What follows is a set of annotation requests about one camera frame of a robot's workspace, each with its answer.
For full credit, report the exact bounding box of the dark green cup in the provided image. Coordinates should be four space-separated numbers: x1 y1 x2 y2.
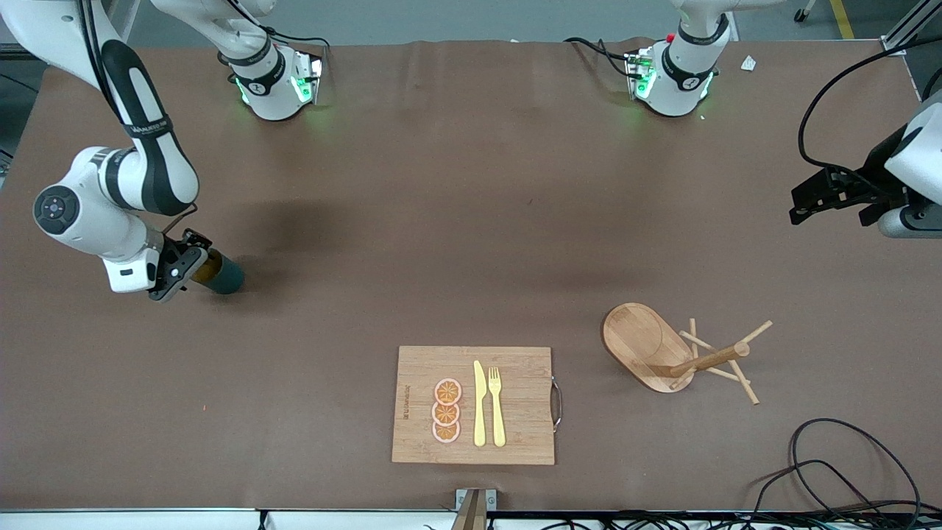
191 249 246 296

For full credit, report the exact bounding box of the brown table cover sheet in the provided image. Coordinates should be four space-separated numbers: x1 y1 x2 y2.
0 38 942 513

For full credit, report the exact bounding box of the wooden mug tree stand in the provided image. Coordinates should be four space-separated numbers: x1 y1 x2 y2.
602 302 773 406

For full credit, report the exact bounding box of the yellow plastic knife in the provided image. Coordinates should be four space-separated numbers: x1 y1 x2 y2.
473 360 487 448

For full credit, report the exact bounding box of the yellow plastic fork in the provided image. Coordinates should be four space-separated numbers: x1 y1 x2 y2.
488 367 507 448

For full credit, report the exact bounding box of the wooden cutting board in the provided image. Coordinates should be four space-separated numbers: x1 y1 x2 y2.
391 345 564 466

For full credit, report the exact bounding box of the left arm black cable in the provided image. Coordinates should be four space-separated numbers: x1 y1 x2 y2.
798 37 942 177

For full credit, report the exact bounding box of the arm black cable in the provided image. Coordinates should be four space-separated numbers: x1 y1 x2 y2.
798 37 942 177
74 0 330 238

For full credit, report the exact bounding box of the aluminium frame profile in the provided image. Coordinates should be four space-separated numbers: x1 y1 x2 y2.
882 0 942 57

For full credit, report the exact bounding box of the long black looped cable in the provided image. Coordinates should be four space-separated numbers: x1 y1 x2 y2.
789 418 922 520

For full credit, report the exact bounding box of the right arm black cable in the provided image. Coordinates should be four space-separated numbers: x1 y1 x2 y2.
74 0 330 238

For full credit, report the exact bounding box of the short black looped cable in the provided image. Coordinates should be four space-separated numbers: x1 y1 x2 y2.
751 460 884 520

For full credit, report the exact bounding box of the white table edge rail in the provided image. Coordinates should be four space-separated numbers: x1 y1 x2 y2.
0 508 457 530

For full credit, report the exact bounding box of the black base power cable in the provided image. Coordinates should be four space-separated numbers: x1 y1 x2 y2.
563 35 635 78

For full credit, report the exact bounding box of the black cable bundle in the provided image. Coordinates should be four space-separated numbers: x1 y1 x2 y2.
508 510 942 530

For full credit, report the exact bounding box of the metal table edge bracket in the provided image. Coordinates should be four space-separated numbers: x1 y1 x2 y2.
450 488 497 530

